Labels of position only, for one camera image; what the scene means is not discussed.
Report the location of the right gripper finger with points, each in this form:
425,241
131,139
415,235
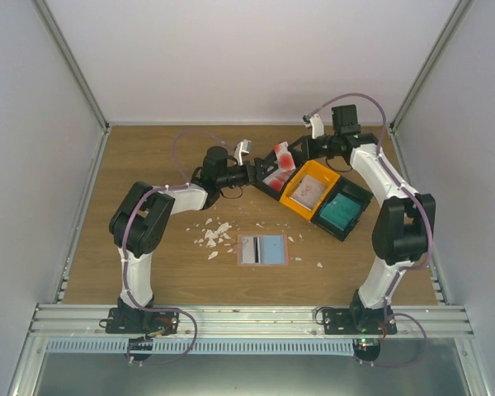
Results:
295,144
299,158

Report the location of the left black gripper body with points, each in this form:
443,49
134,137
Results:
250,178

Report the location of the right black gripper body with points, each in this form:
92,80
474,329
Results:
322,152

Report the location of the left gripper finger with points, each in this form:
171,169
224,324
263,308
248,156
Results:
267,162
269,173

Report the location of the white red card orange bin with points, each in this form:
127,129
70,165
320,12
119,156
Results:
308,192

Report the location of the white card red blotches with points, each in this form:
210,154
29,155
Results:
250,253

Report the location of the pink clear card holder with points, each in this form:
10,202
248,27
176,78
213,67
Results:
274,250

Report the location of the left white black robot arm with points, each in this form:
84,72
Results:
139,223

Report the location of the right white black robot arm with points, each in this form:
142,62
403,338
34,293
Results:
402,237

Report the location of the white red cards far bin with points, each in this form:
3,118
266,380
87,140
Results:
278,183

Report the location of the teal card stack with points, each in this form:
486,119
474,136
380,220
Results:
340,211

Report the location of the black bin far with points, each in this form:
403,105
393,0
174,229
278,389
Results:
275,195

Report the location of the black bin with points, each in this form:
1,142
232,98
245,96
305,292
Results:
352,190
275,195

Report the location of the orange bin middle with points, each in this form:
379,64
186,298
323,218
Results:
317,170

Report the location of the black bin near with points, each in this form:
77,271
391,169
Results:
352,190

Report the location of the white paper scraps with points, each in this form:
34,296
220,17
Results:
213,233

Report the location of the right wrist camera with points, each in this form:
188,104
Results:
315,124

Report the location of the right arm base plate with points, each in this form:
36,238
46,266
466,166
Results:
342,321

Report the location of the grey slotted cable duct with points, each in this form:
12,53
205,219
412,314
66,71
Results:
175,346

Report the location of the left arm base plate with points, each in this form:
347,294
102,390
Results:
142,323

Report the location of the aluminium mounting rail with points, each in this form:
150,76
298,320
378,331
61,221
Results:
226,321

